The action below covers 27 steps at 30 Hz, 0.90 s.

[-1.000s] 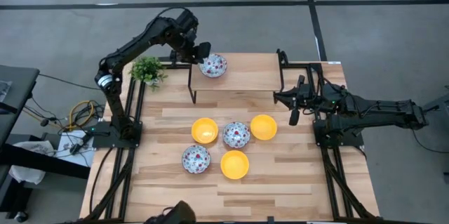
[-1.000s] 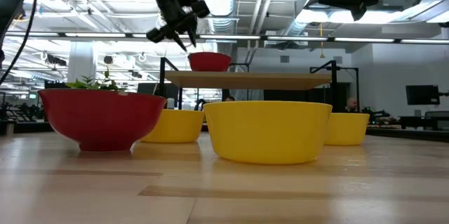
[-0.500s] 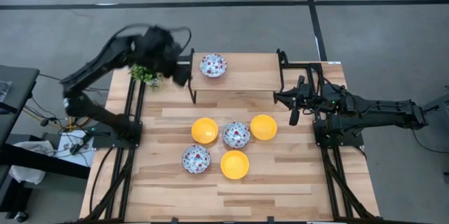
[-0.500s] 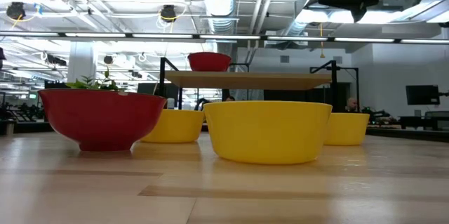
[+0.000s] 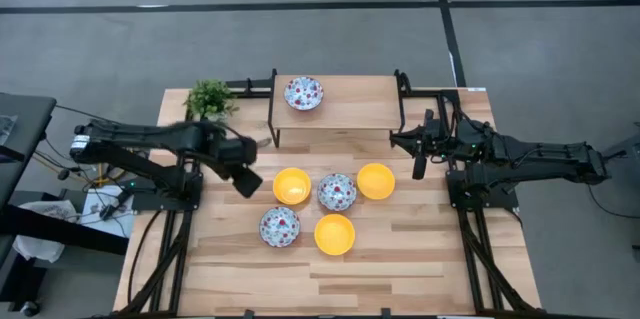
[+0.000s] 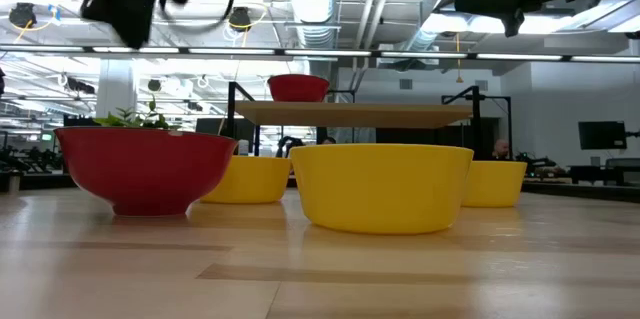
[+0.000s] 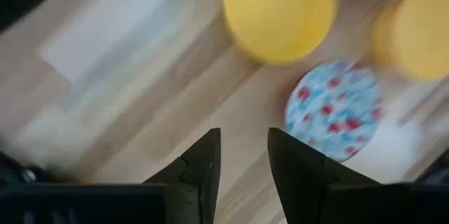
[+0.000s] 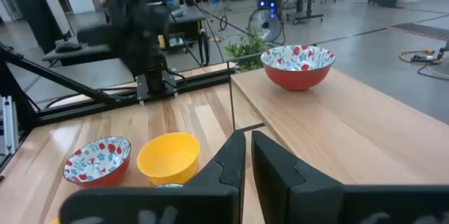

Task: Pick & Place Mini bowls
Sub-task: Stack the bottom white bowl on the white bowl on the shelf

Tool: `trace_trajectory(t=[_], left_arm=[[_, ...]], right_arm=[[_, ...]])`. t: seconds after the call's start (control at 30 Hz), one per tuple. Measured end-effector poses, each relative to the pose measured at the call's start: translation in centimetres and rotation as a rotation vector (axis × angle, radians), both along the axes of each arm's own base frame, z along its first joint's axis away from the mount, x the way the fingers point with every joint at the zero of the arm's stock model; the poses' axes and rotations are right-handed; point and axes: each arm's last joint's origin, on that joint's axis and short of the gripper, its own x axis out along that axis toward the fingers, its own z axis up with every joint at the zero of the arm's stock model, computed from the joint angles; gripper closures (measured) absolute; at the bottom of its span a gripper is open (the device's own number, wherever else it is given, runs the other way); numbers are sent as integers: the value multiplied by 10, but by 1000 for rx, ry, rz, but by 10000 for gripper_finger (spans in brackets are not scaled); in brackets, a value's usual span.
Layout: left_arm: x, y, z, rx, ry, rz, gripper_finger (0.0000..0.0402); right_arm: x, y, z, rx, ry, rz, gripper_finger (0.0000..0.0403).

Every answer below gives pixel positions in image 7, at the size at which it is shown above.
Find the red floral mini bowl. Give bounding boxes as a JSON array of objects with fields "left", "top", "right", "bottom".
[{"left": 283, "top": 58, "right": 384, "bottom": 164}]

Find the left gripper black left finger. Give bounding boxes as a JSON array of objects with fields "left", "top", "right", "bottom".
[{"left": 142, "top": 127, "right": 222, "bottom": 224}]

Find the yellow mini bowl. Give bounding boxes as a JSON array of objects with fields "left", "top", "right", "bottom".
[
  {"left": 223, "top": 0, "right": 340, "bottom": 66},
  {"left": 370, "top": 0, "right": 449, "bottom": 83}
]

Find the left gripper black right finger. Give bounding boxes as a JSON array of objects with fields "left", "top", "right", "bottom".
[{"left": 267, "top": 127, "right": 383, "bottom": 224}]

